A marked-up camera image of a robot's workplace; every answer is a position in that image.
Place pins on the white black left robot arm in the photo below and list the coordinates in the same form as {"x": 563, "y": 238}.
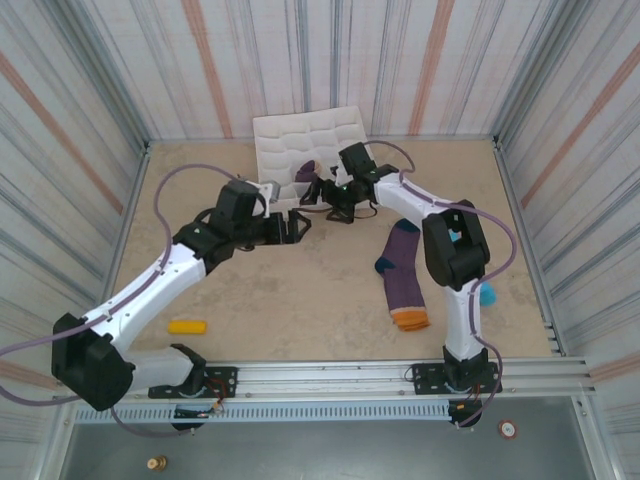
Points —
{"x": 150, "y": 290}

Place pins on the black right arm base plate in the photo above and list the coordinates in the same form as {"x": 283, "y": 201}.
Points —
{"x": 425, "y": 375}

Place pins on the aluminium side rail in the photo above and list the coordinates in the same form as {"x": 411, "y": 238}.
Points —
{"x": 122, "y": 245}
{"x": 529, "y": 250}

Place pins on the purple sock orange cuff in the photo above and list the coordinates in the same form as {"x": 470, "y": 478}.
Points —
{"x": 400, "y": 270}
{"x": 306, "y": 172}

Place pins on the white fabric organizer box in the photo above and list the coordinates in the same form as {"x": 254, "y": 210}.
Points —
{"x": 300, "y": 140}

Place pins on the brass fitting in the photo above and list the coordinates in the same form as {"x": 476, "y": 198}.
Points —
{"x": 156, "y": 463}

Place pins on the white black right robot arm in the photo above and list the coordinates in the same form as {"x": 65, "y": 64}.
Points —
{"x": 460, "y": 320}

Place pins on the light blue cylinder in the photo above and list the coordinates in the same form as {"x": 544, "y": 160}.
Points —
{"x": 488, "y": 295}

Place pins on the aluminium mounting rail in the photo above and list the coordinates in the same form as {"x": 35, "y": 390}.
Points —
{"x": 325, "y": 375}

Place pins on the yellow block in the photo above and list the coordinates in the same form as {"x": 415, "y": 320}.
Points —
{"x": 187, "y": 327}

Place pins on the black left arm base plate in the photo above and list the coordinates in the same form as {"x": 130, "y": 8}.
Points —
{"x": 222, "y": 375}

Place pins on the red white round button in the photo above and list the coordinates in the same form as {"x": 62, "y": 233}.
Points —
{"x": 507, "y": 429}

